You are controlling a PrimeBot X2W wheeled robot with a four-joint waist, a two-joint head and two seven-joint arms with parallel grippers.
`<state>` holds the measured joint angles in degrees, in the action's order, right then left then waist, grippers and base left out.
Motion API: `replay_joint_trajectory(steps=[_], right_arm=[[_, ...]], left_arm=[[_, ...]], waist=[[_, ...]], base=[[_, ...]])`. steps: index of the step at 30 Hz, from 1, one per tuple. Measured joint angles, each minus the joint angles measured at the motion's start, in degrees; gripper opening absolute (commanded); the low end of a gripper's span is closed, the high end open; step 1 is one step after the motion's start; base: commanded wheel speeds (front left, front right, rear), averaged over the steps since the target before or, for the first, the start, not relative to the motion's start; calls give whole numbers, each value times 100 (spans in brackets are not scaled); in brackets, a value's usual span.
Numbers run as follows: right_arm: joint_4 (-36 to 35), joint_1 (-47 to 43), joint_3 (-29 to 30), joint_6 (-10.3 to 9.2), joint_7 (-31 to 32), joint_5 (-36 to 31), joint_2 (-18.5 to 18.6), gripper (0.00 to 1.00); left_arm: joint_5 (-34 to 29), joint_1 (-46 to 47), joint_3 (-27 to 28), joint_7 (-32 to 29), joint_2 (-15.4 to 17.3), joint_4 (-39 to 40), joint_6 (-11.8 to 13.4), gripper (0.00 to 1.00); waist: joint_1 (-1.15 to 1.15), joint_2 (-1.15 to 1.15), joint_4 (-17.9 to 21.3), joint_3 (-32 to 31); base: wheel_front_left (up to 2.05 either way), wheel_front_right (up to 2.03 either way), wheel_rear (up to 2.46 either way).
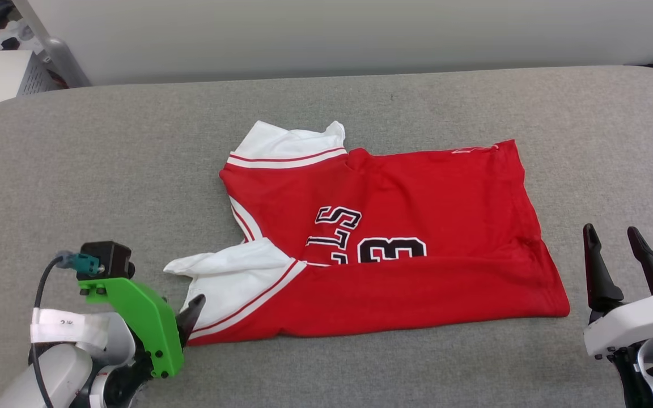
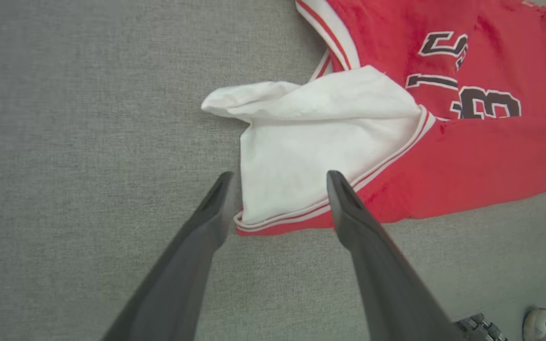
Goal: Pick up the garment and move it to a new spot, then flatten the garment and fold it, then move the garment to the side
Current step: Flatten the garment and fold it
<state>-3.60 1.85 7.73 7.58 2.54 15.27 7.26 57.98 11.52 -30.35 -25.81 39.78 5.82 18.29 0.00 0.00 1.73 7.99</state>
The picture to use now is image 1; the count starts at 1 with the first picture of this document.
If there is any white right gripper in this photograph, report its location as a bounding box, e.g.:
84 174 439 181
582 223 653 359

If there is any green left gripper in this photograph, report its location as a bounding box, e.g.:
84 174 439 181
78 277 207 380

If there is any red basketball jersey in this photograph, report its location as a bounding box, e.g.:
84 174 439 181
163 120 571 346

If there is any grey fabric sofa seat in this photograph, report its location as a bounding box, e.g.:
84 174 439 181
0 65 653 408

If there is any grey metal partition leg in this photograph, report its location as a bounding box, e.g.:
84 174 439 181
12 0 92 88

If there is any white partition panel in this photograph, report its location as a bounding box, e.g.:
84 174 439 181
26 0 653 87

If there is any left camera cable teal plug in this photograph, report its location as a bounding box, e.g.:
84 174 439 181
30 251 104 408

